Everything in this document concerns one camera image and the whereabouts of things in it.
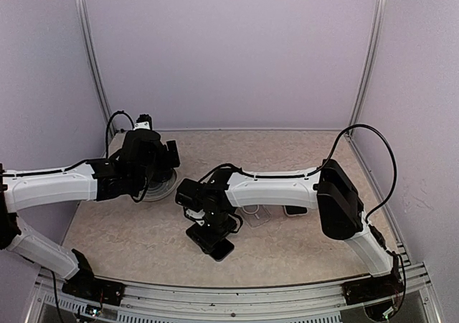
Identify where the left aluminium frame post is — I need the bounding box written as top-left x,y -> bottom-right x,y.
75,0 -> 113,123

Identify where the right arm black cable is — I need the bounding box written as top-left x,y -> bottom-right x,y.
315,123 -> 398,223

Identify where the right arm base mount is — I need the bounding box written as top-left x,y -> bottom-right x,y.
342,275 -> 404,305

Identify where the pink phone case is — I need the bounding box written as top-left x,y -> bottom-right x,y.
283,205 -> 309,217

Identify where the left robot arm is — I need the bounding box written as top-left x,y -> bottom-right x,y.
1,128 -> 180,298

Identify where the front aluminium rail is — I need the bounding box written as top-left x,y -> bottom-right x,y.
23,262 -> 445,322

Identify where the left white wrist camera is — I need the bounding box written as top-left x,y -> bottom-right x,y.
133,114 -> 153,130

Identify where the black phone screen up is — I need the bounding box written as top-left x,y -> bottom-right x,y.
209,239 -> 235,262

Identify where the clear magsafe phone case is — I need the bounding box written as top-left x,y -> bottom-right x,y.
239,205 -> 271,228

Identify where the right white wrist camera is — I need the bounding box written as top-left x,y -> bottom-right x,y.
184,208 -> 205,226

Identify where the aluminium frame post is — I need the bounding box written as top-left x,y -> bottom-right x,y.
75,0 -> 113,123
349,0 -> 387,126

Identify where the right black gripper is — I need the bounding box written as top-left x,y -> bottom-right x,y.
192,208 -> 237,251

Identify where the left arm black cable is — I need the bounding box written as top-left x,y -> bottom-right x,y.
105,110 -> 134,159

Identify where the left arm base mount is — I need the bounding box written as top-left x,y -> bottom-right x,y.
62,278 -> 126,306

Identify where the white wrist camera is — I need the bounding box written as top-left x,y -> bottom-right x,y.
184,208 -> 205,226
133,114 -> 153,130

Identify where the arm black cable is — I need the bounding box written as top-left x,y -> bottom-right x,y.
105,110 -> 134,159
315,123 -> 398,223

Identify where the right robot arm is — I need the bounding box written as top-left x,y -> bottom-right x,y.
175,159 -> 402,297

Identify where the right aluminium frame post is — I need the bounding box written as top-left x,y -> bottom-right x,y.
349,0 -> 387,126

